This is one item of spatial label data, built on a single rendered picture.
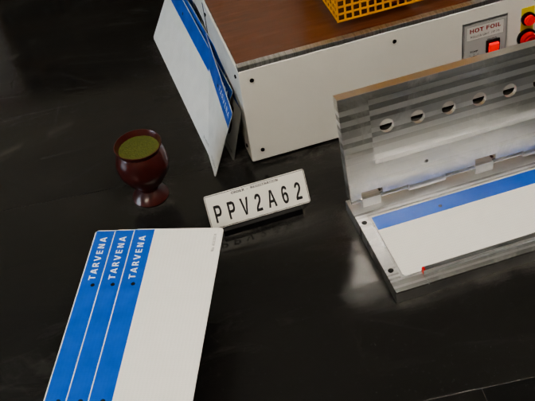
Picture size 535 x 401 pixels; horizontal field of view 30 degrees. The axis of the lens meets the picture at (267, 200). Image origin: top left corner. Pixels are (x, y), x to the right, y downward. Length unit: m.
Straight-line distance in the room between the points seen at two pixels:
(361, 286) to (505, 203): 0.26
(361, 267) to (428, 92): 0.27
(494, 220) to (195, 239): 0.44
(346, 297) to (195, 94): 0.52
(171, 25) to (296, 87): 0.41
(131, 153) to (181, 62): 0.33
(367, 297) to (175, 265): 0.28
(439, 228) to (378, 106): 0.20
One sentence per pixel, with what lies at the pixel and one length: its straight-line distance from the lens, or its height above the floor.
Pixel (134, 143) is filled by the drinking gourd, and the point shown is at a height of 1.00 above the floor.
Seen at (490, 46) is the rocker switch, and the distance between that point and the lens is 1.68.
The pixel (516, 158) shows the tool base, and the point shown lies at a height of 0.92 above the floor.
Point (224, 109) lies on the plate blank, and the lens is 1.61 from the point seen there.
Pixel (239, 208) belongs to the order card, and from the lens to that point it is 1.53.
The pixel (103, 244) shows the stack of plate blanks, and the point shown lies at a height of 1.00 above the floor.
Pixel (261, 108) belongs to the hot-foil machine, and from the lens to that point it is 1.59.
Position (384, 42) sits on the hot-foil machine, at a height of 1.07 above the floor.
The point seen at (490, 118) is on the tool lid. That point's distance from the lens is 1.55.
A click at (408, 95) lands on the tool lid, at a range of 1.47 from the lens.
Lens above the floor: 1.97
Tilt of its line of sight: 43 degrees down
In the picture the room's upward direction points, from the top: 9 degrees counter-clockwise
